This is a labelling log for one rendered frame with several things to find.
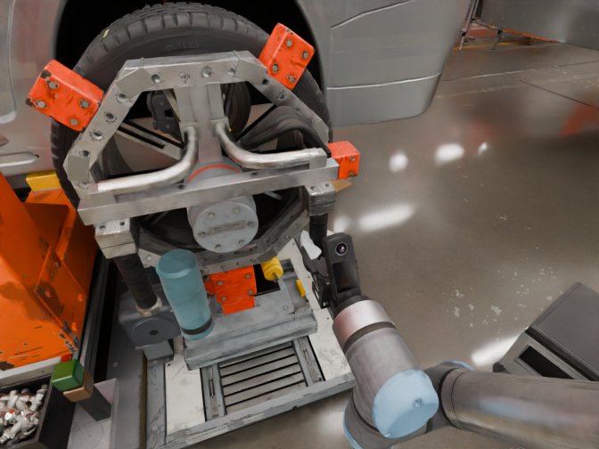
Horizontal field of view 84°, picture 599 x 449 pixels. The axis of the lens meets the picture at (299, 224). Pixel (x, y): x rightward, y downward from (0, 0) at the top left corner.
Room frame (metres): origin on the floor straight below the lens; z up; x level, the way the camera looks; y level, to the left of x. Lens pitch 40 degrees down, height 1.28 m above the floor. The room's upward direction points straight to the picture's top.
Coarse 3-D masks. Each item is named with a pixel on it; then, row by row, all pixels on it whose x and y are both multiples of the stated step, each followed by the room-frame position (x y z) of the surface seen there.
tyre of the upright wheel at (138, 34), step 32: (128, 32) 0.69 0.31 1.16; (160, 32) 0.70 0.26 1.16; (192, 32) 0.72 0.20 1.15; (224, 32) 0.74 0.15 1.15; (256, 32) 0.77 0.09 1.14; (96, 64) 0.66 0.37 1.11; (320, 96) 0.81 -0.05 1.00; (64, 128) 0.63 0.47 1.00; (64, 160) 0.62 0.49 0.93; (64, 192) 0.62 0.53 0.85
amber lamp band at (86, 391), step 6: (84, 372) 0.33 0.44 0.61; (84, 378) 0.32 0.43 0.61; (90, 378) 0.33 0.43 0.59; (84, 384) 0.30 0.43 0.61; (90, 384) 0.31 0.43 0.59; (72, 390) 0.29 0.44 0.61; (78, 390) 0.29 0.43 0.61; (84, 390) 0.30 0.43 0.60; (90, 390) 0.30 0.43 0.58; (66, 396) 0.28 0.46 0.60; (72, 396) 0.29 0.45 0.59; (78, 396) 0.29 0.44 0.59; (84, 396) 0.29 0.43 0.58
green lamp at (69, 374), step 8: (72, 360) 0.33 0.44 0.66; (56, 368) 0.31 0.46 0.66; (64, 368) 0.31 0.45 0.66; (72, 368) 0.31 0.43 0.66; (80, 368) 0.32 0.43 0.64; (56, 376) 0.30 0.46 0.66; (64, 376) 0.30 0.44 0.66; (72, 376) 0.30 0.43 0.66; (80, 376) 0.31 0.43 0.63; (56, 384) 0.29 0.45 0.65; (64, 384) 0.29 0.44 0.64; (72, 384) 0.29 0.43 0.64; (80, 384) 0.30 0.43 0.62
